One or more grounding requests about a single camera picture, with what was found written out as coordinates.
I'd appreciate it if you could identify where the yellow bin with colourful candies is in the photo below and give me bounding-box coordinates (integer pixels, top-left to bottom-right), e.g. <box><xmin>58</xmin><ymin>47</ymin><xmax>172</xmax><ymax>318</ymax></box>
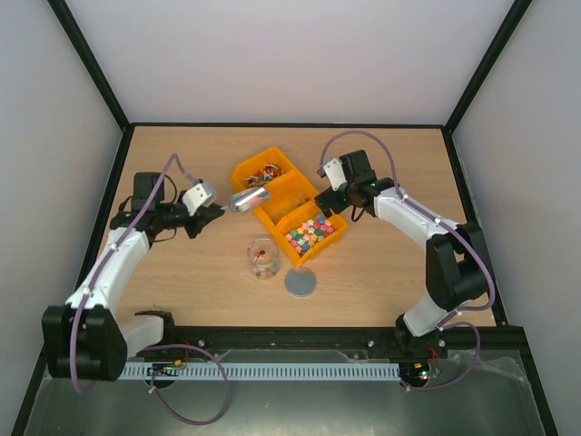
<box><xmin>272</xmin><ymin>201</ymin><xmax>349</xmax><ymax>266</ymax></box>

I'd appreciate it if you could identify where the yellow bin with gummies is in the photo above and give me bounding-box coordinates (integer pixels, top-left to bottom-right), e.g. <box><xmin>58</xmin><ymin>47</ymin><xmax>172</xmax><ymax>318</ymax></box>
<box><xmin>253</xmin><ymin>170</ymin><xmax>319</xmax><ymax>230</ymax></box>

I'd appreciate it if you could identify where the metal scoop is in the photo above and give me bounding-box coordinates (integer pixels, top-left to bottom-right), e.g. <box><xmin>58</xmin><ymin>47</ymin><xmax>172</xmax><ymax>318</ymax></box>
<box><xmin>224</xmin><ymin>187</ymin><xmax>271</xmax><ymax>214</ymax></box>

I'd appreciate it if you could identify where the clear plastic jar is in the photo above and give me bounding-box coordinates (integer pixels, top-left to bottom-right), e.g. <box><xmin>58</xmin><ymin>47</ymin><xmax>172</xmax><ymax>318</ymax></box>
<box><xmin>247</xmin><ymin>237</ymin><xmax>281</xmax><ymax>280</ymax></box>

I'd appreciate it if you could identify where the yellow bin with lollipops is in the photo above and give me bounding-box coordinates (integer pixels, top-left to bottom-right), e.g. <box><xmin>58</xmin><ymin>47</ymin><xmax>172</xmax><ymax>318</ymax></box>
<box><xmin>230</xmin><ymin>146</ymin><xmax>296</xmax><ymax>190</ymax></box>

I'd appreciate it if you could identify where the grey round jar lid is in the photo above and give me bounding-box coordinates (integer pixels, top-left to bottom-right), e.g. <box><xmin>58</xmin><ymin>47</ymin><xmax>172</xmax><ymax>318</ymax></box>
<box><xmin>284</xmin><ymin>267</ymin><xmax>317</xmax><ymax>298</ymax></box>

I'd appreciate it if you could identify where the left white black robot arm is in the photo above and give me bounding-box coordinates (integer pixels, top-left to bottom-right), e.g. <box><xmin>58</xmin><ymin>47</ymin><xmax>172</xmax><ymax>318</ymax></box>
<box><xmin>42</xmin><ymin>172</ymin><xmax>224</xmax><ymax>382</ymax></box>

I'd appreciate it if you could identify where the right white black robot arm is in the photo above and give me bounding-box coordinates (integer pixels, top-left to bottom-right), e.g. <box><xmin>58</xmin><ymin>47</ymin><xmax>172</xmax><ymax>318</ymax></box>
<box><xmin>315</xmin><ymin>150</ymin><xmax>495</xmax><ymax>356</ymax></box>

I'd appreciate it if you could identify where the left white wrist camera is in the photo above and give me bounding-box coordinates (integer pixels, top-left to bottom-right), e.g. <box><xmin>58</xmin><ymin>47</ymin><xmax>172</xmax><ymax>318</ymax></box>
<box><xmin>182</xmin><ymin>179</ymin><xmax>216</xmax><ymax>216</ymax></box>

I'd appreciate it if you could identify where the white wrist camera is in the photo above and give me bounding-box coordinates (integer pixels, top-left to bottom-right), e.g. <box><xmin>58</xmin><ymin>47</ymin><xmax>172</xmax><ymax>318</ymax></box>
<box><xmin>182</xmin><ymin>179</ymin><xmax>216</xmax><ymax>216</ymax></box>
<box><xmin>318</xmin><ymin>158</ymin><xmax>348</xmax><ymax>193</ymax></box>

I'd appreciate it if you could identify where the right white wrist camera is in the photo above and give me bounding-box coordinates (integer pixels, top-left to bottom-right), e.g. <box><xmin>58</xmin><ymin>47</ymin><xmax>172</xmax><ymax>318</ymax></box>
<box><xmin>318</xmin><ymin>158</ymin><xmax>348</xmax><ymax>193</ymax></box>

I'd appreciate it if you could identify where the grey slotted cable duct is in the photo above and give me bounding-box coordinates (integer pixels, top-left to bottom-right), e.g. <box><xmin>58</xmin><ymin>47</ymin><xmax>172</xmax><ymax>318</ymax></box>
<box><xmin>120</xmin><ymin>362</ymin><xmax>400</xmax><ymax>382</ymax></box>

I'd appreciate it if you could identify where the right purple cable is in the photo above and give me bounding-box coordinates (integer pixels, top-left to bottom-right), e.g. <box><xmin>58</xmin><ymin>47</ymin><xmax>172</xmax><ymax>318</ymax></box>
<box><xmin>319</xmin><ymin>130</ymin><xmax>496</xmax><ymax>393</ymax></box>

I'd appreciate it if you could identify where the purple cable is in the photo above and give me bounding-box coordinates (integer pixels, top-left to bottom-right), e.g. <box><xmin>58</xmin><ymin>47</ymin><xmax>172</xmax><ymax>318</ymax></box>
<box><xmin>319</xmin><ymin>130</ymin><xmax>496</xmax><ymax>393</ymax></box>
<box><xmin>72</xmin><ymin>154</ymin><xmax>233</xmax><ymax>425</ymax></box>

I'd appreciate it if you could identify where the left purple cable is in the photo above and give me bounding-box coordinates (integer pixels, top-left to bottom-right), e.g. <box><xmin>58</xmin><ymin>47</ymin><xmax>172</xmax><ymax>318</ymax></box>
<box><xmin>72</xmin><ymin>154</ymin><xmax>233</xmax><ymax>425</ymax></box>

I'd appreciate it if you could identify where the black front mounting rail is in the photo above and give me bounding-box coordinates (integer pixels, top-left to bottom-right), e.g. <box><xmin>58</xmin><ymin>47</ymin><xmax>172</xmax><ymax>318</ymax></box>
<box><xmin>122</xmin><ymin>324</ymin><xmax>527</xmax><ymax>360</ymax></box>

